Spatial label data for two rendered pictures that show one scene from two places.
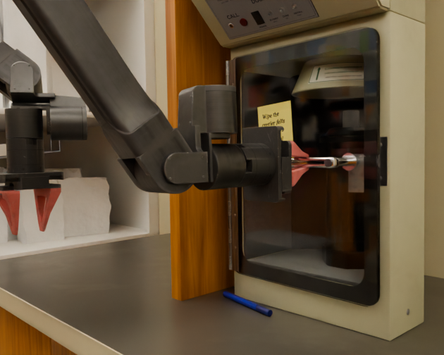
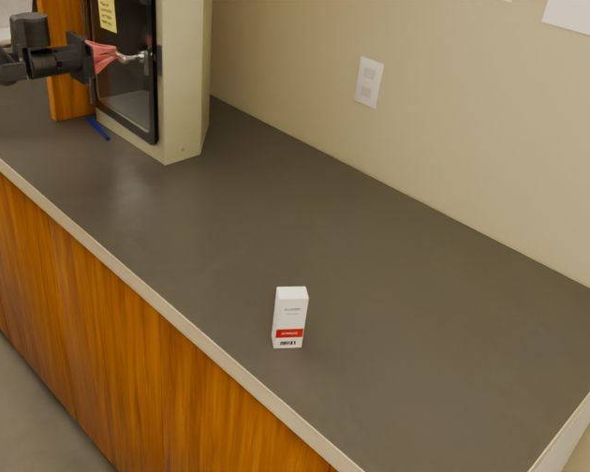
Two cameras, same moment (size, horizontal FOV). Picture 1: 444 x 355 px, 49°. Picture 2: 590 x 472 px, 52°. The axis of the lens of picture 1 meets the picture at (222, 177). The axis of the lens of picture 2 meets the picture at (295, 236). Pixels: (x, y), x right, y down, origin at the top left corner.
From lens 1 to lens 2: 90 cm
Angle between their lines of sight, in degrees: 31
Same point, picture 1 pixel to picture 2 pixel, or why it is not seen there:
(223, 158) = (38, 64)
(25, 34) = not seen: outside the picture
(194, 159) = (16, 67)
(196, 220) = not seen: hidden behind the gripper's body
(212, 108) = (28, 33)
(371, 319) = (157, 152)
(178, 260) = (52, 94)
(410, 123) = (185, 34)
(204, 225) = not seen: hidden behind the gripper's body
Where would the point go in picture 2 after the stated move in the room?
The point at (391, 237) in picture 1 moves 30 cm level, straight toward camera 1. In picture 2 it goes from (165, 108) to (93, 159)
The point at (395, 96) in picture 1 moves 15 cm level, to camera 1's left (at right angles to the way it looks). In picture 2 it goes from (169, 19) to (97, 12)
